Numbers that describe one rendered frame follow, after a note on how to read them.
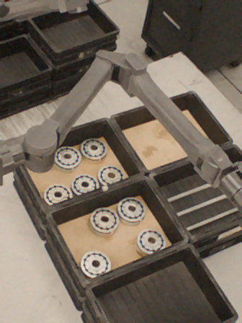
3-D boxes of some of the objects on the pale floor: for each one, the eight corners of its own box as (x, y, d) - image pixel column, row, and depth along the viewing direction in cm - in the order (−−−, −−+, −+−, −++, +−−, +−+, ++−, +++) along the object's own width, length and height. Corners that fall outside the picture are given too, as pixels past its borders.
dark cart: (177, 96, 371) (217, -27, 299) (137, 52, 391) (164, -74, 319) (248, 68, 395) (299, -53, 323) (206, 27, 415) (245, -95, 343)
